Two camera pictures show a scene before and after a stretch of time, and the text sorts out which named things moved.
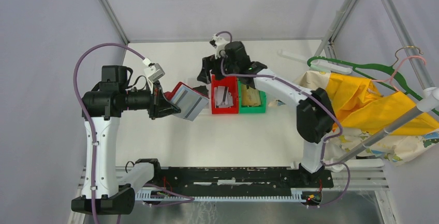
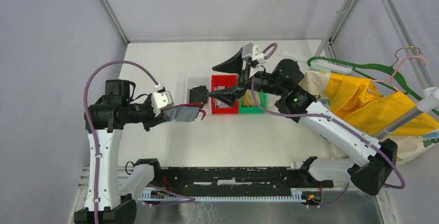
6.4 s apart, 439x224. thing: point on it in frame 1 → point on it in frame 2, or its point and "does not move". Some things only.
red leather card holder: x=169 y=95 → x=184 y=113
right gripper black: x=209 y=62 → x=234 y=64
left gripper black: x=159 y=106 → x=153 y=120
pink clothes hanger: x=393 y=77 does not move
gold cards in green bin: x=250 y=96 does not move
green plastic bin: x=258 y=109 does not move
